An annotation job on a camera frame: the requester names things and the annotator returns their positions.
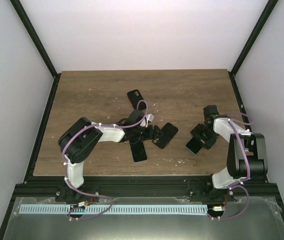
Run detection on black frame post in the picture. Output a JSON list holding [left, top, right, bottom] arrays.
[[8, 0, 59, 78], [230, 0, 280, 76]]

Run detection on black frame post left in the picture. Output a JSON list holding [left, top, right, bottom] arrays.
[[8, 0, 59, 78]]

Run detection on black phone case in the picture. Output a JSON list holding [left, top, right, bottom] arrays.
[[152, 122, 179, 149], [127, 89, 147, 110]]

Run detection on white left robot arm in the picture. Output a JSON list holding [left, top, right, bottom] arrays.
[[58, 109, 164, 202]]

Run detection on teal edged smartphone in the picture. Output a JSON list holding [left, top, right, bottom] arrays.
[[185, 137, 203, 155]]

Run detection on metal sheet front panel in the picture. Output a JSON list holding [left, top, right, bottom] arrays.
[[3, 197, 284, 240]]

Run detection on black frame post right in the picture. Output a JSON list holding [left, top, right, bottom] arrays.
[[230, 0, 280, 76]]

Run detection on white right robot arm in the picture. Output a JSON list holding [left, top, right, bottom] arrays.
[[185, 105, 268, 202]]

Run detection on light blue slotted cable duct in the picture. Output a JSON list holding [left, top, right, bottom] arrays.
[[18, 204, 208, 216]]

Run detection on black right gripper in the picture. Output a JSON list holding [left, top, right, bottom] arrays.
[[190, 124, 217, 150]]

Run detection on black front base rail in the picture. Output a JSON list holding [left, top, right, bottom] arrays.
[[13, 174, 280, 203]]

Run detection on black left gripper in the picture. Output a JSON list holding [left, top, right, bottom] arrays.
[[132, 125, 164, 142]]

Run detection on purple edged smartphone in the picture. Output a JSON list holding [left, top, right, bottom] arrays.
[[129, 139, 148, 163]]

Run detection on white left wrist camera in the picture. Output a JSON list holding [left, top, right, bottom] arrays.
[[140, 113, 154, 128]]

